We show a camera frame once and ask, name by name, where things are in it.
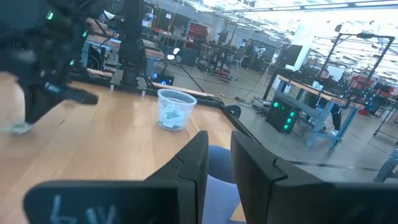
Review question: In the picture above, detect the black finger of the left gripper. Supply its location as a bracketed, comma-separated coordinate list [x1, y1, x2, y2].
[45, 83, 100, 106]
[23, 88, 60, 124]

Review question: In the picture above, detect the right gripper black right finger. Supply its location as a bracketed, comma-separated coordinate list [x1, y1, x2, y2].
[230, 129, 398, 224]

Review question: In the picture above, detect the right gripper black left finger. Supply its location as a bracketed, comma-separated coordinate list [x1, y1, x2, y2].
[23, 129, 209, 224]

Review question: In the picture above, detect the green white stevia packet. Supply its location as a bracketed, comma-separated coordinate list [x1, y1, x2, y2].
[0, 121, 34, 136]
[158, 105, 187, 130]

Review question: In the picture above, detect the black box with blue light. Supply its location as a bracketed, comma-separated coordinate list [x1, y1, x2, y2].
[150, 71, 175, 86]

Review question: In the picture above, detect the grey stand leg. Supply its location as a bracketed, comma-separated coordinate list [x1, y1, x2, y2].
[372, 154, 398, 184]

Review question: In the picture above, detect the wooden workbench with grey legs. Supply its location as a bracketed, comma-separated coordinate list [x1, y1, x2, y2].
[80, 17, 165, 78]
[273, 73, 365, 151]

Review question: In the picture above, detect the person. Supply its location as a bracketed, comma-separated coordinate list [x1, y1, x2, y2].
[318, 68, 345, 135]

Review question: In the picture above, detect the lavender faceted mug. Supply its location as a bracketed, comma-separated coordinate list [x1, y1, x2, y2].
[201, 144, 245, 224]

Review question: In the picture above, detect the black computer with green lights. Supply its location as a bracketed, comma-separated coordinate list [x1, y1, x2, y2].
[265, 97, 302, 134]

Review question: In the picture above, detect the tripod lamp with white heads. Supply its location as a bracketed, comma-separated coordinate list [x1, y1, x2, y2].
[165, 46, 206, 94]

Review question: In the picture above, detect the clear plastic cup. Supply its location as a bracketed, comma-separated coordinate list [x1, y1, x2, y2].
[156, 88, 198, 132]

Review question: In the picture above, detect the black corner clamp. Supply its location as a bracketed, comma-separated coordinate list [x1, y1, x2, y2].
[223, 104, 243, 119]

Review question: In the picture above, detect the red equipment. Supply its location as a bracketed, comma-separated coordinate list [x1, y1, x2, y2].
[348, 74, 396, 98]

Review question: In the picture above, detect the red shelf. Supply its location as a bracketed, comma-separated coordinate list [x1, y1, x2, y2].
[185, 21, 210, 42]

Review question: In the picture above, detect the black background desk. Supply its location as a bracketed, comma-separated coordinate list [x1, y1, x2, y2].
[198, 40, 249, 74]

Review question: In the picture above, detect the black monitor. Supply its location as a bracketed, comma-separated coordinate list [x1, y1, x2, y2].
[275, 43, 304, 72]

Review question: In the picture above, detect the long ceiling light strip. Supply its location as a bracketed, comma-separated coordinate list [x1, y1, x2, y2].
[267, 0, 398, 11]

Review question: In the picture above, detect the black workstation frame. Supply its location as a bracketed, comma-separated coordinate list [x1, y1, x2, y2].
[317, 32, 396, 82]

